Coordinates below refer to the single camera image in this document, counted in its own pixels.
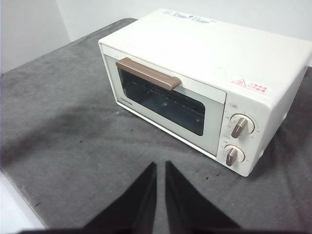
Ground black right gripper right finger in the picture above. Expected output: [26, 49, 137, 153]
[165, 160, 241, 230]

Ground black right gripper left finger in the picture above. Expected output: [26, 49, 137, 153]
[85, 162, 158, 230]

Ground oven door with brown handle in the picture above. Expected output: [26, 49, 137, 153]
[102, 55, 227, 157]

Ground cream white toaster oven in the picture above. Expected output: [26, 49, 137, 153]
[98, 8, 312, 177]

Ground timer knob with brown grip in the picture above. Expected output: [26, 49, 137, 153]
[224, 145, 246, 168]

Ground temperature knob with brown grip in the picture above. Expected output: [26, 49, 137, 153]
[230, 114, 255, 140]

